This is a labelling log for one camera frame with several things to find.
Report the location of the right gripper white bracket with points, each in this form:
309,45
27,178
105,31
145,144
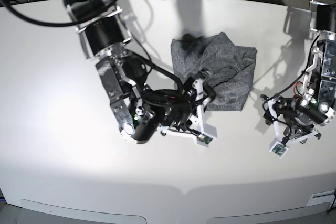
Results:
190,121

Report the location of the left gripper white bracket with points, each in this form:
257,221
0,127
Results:
300,121

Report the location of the grey long-sleeve T-shirt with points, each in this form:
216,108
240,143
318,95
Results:
231,68

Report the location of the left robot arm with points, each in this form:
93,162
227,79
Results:
317,80

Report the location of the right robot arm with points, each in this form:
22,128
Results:
144,97

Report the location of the white label plate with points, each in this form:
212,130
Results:
321,198

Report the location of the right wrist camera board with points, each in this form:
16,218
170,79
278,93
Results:
204,140

